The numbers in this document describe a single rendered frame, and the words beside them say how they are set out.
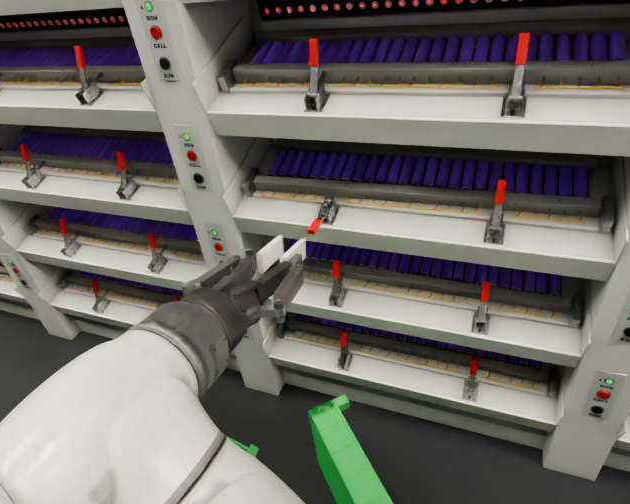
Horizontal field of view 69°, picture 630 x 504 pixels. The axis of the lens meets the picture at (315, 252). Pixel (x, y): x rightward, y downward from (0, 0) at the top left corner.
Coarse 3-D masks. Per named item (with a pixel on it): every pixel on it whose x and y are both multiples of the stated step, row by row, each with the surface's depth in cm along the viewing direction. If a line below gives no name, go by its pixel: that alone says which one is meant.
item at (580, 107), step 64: (256, 0) 75; (320, 0) 72; (384, 0) 69; (448, 0) 66; (512, 0) 63; (576, 0) 61; (256, 64) 73; (320, 64) 69; (384, 64) 65; (448, 64) 62; (512, 64) 59; (576, 64) 57; (256, 128) 71; (320, 128) 67; (384, 128) 63; (448, 128) 60; (512, 128) 57; (576, 128) 54
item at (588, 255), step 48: (240, 192) 84; (288, 192) 84; (624, 192) 63; (336, 240) 79; (384, 240) 75; (432, 240) 71; (480, 240) 69; (528, 240) 67; (576, 240) 66; (624, 240) 59
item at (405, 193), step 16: (256, 176) 85; (272, 176) 84; (304, 192) 82; (320, 192) 81; (336, 192) 80; (352, 192) 78; (368, 192) 77; (384, 192) 76; (400, 192) 75; (416, 192) 74; (432, 192) 74; (448, 192) 73; (464, 192) 72; (480, 192) 71; (512, 192) 70; (416, 208) 74; (448, 208) 73; (512, 208) 71; (528, 208) 70; (544, 208) 69; (560, 208) 68; (576, 208) 67; (592, 208) 66
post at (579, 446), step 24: (624, 168) 65; (624, 264) 62; (600, 288) 69; (624, 288) 64; (600, 312) 68; (600, 336) 70; (600, 360) 73; (624, 360) 71; (576, 384) 78; (624, 384) 74; (576, 408) 81; (624, 408) 77; (552, 432) 89; (576, 432) 85; (600, 432) 82; (552, 456) 91; (576, 456) 89; (600, 456) 86
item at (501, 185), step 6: (498, 180) 65; (504, 180) 65; (498, 186) 65; (504, 186) 65; (498, 192) 66; (504, 192) 65; (498, 198) 66; (498, 204) 66; (498, 210) 66; (498, 216) 67; (498, 222) 67
